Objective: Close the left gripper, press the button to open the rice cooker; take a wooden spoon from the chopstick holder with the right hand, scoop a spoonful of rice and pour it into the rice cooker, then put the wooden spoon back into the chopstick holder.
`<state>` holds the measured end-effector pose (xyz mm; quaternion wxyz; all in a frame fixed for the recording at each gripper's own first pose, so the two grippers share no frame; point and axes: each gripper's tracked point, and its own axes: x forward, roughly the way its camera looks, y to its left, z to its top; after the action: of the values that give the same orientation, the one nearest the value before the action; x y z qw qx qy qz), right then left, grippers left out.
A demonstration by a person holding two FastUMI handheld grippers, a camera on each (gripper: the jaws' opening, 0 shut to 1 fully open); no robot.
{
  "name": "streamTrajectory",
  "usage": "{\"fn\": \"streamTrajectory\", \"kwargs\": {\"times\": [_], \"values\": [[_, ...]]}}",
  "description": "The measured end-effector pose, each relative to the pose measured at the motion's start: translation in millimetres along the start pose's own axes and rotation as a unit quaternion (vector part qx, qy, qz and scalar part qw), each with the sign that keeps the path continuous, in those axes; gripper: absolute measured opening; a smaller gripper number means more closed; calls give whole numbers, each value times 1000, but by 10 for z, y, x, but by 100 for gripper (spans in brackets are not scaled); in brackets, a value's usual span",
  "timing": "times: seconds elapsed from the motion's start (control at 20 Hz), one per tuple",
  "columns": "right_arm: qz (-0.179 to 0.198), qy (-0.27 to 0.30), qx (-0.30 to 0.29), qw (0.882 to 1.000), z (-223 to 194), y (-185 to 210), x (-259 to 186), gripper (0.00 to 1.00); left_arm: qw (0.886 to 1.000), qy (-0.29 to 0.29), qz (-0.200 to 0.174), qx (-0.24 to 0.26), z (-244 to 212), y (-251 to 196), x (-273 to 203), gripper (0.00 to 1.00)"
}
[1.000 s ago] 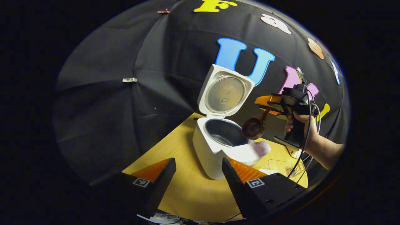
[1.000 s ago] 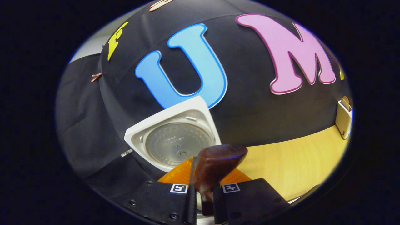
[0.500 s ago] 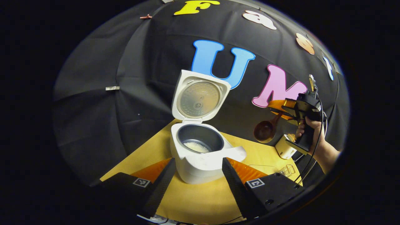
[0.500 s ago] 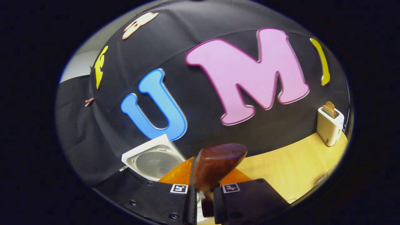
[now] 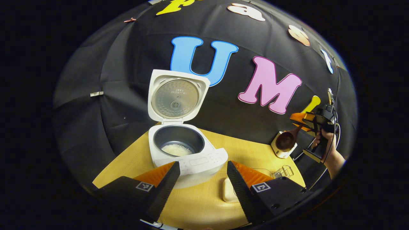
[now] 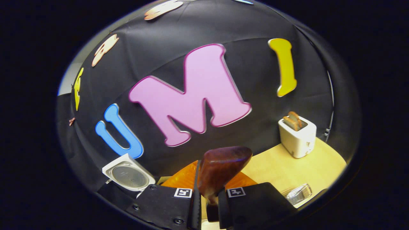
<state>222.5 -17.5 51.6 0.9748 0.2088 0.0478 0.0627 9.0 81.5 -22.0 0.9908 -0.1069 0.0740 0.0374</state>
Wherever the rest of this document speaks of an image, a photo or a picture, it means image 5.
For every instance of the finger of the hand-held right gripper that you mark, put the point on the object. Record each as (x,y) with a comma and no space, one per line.
(302,117)
(303,128)

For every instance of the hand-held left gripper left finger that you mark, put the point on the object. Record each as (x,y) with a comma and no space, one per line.
(164,195)

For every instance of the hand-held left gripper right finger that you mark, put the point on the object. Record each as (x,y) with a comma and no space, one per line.
(243,195)

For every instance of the brown wooden spoon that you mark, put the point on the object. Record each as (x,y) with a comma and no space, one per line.
(285,140)

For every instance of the white rice cooker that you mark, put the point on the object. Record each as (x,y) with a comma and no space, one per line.
(198,163)

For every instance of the white toaster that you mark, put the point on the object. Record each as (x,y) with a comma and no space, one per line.
(282,154)

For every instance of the black backdrop cloth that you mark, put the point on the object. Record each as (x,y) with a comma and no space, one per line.
(127,95)

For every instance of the white cloth clip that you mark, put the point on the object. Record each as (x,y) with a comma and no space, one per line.
(96,94)

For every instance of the copper cloth clip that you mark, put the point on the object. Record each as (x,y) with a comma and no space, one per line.
(130,19)

